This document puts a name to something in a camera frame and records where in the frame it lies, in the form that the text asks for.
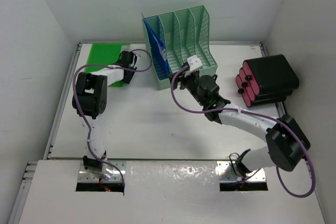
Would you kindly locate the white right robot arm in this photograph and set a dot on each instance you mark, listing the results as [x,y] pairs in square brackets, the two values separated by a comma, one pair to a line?
[286,144]

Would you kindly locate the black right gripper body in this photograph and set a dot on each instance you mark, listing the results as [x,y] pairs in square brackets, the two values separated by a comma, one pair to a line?
[190,83]

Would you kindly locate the black drawer box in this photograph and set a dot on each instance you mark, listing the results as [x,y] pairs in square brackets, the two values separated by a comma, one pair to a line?
[276,78]

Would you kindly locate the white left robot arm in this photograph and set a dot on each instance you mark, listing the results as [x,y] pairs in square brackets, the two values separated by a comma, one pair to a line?
[90,97]

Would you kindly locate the aluminium frame rail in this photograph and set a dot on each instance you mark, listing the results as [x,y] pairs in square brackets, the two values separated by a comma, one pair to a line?
[40,132]

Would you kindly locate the blue plastic folder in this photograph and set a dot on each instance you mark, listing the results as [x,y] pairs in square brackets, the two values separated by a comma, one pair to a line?
[155,43]

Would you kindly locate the green mesh file organizer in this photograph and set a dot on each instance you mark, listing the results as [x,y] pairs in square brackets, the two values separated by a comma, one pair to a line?
[186,33]

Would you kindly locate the pink drawer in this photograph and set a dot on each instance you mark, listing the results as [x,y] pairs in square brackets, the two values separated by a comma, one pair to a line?
[247,83]

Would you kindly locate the white front cover board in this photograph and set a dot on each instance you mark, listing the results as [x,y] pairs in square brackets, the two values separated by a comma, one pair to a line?
[160,192]

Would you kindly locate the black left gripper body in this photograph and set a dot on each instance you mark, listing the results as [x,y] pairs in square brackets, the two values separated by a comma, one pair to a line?
[127,79]

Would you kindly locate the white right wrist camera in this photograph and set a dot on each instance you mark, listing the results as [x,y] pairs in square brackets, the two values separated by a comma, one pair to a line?
[194,64]

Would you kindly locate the green plastic folder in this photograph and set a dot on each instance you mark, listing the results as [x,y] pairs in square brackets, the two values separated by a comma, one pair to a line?
[107,53]

